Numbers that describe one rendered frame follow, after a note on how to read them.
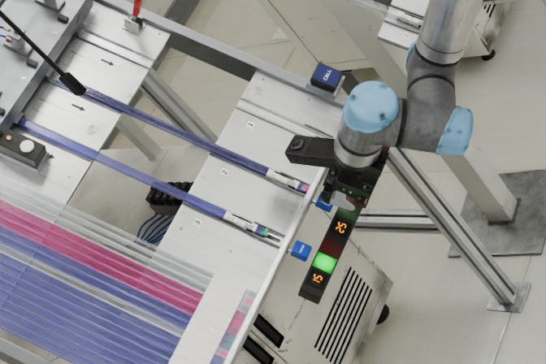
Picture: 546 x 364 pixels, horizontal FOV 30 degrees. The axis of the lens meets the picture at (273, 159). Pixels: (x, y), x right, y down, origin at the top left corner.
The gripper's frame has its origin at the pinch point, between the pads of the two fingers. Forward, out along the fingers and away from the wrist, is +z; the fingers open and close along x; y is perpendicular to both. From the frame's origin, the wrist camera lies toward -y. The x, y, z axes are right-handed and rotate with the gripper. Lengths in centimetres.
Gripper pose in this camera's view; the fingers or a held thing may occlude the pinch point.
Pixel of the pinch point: (327, 196)
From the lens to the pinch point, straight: 181.1
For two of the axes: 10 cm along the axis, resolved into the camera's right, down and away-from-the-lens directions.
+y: 9.1, 4.0, -1.2
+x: 4.1, -7.9, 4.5
